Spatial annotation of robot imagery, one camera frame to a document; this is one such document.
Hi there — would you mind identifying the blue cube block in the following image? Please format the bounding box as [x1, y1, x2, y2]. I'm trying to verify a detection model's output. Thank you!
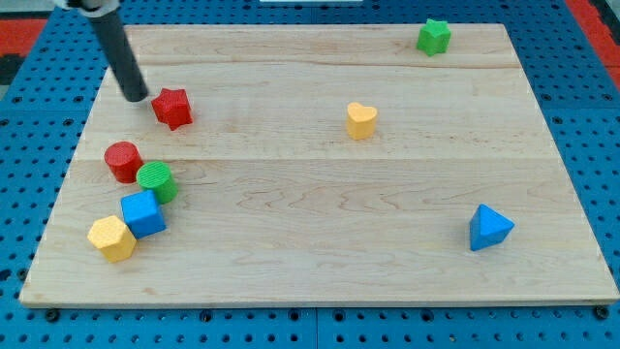
[120, 190, 167, 239]

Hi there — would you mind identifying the red star block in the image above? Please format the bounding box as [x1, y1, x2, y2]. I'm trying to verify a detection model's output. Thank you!
[151, 88, 193, 131]

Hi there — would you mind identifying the green cylinder block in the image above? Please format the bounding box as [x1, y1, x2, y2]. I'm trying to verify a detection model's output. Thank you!
[137, 161, 178, 205]

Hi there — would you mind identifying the yellow hexagon block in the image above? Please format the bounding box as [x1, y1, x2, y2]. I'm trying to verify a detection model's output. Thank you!
[87, 215, 137, 263]

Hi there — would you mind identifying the red cylinder block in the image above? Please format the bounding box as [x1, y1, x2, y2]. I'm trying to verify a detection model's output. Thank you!
[104, 141, 143, 183]

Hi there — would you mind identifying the white rod mount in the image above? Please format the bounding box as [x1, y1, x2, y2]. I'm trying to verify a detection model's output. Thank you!
[52, 0, 120, 17]

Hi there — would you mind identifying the blue triangle block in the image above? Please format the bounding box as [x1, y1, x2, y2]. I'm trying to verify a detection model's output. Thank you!
[469, 204, 514, 251]

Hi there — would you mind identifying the yellow heart block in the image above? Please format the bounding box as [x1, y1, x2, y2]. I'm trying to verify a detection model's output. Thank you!
[346, 102, 379, 141]

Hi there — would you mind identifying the wooden board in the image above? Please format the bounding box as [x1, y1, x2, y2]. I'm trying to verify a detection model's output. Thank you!
[20, 23, 619, 309]

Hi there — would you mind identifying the green star block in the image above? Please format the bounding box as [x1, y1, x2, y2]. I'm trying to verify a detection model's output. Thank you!
[416, 18, 451, 56]

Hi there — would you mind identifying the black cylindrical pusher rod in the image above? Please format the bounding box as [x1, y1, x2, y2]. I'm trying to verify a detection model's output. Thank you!
[89, 6, 148, 103]

